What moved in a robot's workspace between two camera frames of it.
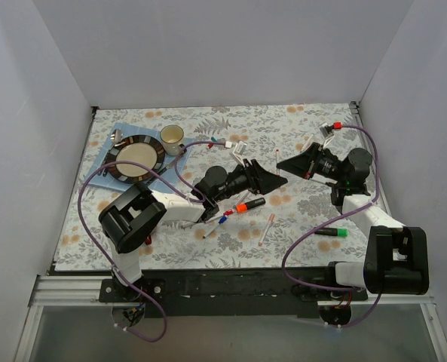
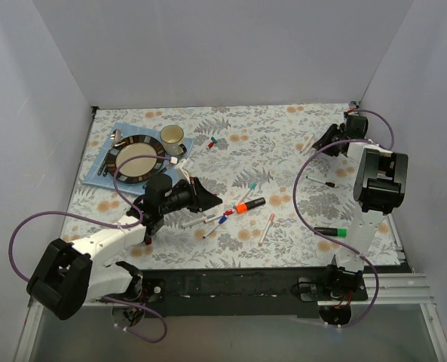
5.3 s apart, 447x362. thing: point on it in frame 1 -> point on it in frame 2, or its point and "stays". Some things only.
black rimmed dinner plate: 144,150 stays
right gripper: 315,161 -> 336,133
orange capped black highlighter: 243,207 stays
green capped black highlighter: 332,231 stays
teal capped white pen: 244,197 stays
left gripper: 252,176 -> 197,194
